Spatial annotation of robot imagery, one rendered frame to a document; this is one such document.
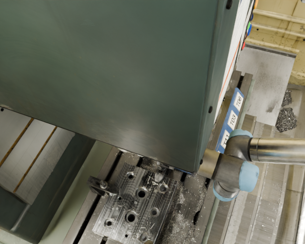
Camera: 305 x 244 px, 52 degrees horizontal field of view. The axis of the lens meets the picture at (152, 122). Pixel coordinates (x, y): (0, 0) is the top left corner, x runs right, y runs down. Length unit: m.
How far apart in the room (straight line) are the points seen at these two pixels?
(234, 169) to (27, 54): 0.56
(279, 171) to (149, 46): 1.32
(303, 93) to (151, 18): 1.71
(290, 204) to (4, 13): 1.44
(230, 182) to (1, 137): 0.71
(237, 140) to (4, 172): 0.78
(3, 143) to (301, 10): 1.40
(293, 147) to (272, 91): 0.92
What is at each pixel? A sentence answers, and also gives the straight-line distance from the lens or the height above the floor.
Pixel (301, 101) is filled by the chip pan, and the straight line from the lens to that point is 1.97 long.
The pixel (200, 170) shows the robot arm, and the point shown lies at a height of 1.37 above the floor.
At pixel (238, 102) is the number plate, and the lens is 1.51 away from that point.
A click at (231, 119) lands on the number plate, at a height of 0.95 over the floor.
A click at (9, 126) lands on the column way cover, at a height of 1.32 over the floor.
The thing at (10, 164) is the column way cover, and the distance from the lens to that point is 1.19.
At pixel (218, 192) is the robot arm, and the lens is 0.95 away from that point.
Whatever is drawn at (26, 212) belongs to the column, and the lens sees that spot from 1.46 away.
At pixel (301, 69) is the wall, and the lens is 1.96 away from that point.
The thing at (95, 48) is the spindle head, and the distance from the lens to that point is 0.43.
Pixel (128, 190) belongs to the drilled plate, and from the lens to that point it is 1.24.
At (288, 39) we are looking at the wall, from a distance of 1.83.
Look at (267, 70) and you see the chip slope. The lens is 1.84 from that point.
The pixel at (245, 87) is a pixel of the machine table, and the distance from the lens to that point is 1.62.
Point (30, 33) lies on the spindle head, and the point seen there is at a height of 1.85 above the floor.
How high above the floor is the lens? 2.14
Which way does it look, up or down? 58 degrees down
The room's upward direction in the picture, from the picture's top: 6 degrees counter-clockwise
